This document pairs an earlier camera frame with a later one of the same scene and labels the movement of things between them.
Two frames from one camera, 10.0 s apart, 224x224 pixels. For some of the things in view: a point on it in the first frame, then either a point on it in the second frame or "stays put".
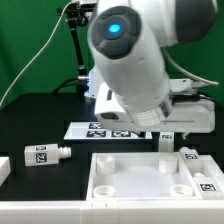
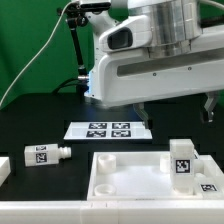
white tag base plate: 94,130 stays put
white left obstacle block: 5,168 stays put
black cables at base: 65,84 stays put
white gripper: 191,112 -> 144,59
